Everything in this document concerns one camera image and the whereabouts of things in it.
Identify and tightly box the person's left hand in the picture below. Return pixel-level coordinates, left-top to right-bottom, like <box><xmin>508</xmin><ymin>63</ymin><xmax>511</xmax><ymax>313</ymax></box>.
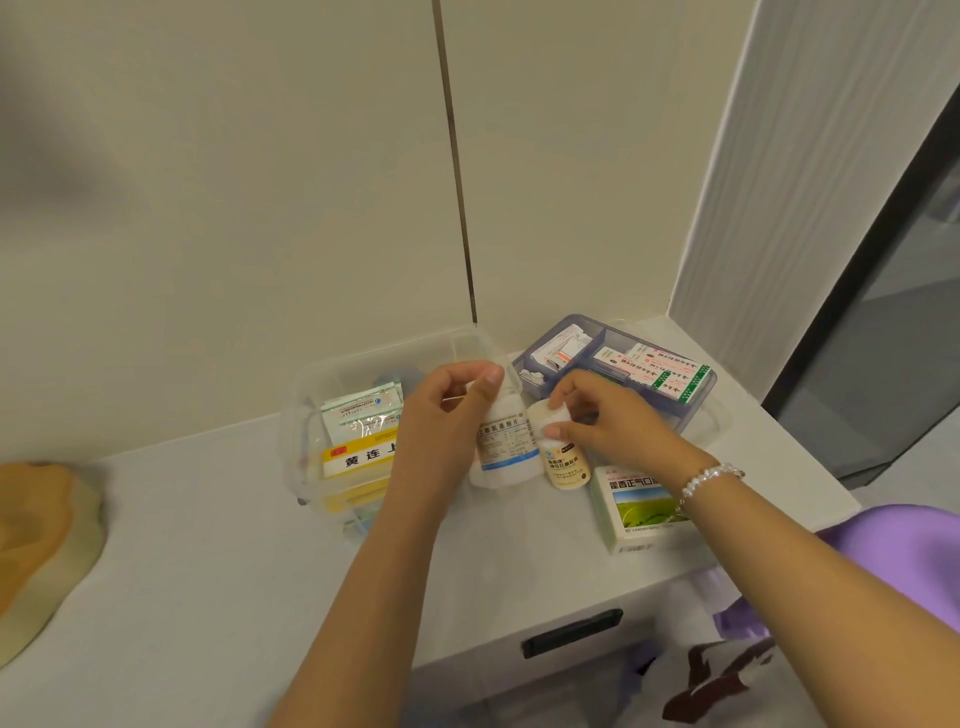
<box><xmin>385</xmin><ymin>361</ymin><xmax>506</xmax><ymax>523</ymax></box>

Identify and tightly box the person's right hand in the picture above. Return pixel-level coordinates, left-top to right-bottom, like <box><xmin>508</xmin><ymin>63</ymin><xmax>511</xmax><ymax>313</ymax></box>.
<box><xmin>545</xmin><ymin>369</ymin><xmax>720</xmax><ymax>501</ymax></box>

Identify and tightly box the small cream medicine bottle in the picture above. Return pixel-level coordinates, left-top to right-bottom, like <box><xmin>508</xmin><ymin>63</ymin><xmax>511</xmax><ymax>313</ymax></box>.
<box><xmin>527</xmin><ymin>399</ymin><xmax>588</xmax><ymax>491</ymax></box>

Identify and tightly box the white bottle with blue label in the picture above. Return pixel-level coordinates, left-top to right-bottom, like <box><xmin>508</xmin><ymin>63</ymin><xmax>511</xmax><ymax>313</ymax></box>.
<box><xmin>468</xmin><ymin>372</ymin><xmax>543</xmax><ymax>491</ymax></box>

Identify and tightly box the person's right forearm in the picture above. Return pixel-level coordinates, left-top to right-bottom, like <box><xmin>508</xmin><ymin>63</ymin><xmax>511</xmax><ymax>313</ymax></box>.
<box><xmin>675</xmin><ymin>456</ymin><xmax>960</xmax><ymax>728</ymax></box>

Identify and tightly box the person's left forearm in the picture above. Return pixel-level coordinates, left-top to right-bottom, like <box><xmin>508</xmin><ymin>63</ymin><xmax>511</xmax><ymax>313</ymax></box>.
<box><xmin>266</xmin><ymin>480</ymin><xmax>453</xmax><ymax>728</ymax></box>

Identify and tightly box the small white and red box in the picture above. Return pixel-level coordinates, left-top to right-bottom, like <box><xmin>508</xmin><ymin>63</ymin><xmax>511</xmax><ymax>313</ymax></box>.
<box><xmin>541</xmin><ymin>332</ymin><xmax>595</xmax><ymax>374</ymax></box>

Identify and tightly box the white plaster box, green-red print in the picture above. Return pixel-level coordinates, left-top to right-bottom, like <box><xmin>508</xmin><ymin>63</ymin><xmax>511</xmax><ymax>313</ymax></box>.
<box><xmin>591</xmin><ymin>342</ymin><xmax>711</xmax><ymax>401</ymax></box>

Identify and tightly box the white and green medicine box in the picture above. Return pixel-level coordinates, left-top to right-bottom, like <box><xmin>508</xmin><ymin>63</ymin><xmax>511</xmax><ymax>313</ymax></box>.
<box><xmin>588</xmin><ymin>464</ymin><xmax>704</xmax><ymax>557</ymax></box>

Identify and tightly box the blue-grey compartment tray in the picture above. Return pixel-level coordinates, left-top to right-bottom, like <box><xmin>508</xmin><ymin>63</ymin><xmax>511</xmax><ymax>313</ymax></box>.
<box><xmin>512</xmin><ymin>314</ymin><xmax>718</xmax><ymax>437</ymax></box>

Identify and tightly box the green and white sachet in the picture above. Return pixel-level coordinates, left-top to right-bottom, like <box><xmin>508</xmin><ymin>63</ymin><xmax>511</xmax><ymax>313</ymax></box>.
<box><xmin>320</xmin><ymin>381</ymin><xmax>407</xmax><ymax>445</ymax></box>

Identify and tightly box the clear plastic storage box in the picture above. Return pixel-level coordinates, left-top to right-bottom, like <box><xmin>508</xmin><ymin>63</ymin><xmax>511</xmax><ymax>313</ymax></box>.
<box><xmin>279</xmin><ymin>324</ymin><xmax>520</xmax><ymax>538</ymax></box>

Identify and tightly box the yellow medicine box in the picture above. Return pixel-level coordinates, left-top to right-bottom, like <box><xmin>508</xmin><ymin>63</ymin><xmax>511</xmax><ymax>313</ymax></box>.
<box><xmin>321</xmin><ymin>427</ymin><xmax>403</xmax><ymax>514</ymax></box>

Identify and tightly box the white drawer front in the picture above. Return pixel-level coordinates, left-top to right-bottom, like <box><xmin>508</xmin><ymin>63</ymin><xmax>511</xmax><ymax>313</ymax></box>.
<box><xmin>405</xmin><ymin>553</ymin><xmax>725</xmax><ymax>728</ymax></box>

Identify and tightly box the white garment with dark print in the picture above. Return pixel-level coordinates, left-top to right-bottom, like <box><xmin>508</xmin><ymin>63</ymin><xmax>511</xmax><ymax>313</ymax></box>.
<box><xmin>628</xmin><ymin>636</ymin><xmax>796</xmax><ymax>728</ymax></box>

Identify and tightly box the purple garment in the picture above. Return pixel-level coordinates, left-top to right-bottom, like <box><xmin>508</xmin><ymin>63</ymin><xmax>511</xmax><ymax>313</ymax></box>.
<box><xmin>711</xmin><ymin>503</ymin><xmax>960</xmax><ymax>655</ymax></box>

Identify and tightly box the orange and beige cushion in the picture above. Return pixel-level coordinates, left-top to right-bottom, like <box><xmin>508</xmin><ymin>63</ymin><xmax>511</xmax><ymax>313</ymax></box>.
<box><xmin>0</xmin><ymin>460</ymin><xmax>107</xmax><ymax>669</ymax></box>

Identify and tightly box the white bead bracelet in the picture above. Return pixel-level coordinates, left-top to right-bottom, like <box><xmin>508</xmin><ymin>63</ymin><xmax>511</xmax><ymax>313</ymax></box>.
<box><xmin>674</xmin><ymin>462</ymin><xmax>747</xmax><ymax>516</ymax></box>

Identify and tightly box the black drawer handle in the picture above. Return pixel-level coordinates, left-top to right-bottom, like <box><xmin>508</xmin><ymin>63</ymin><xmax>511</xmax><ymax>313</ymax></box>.
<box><xmin>521</xmin><ymin>609</ymin><xmax>624</xmax><ymax>660</ymax></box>

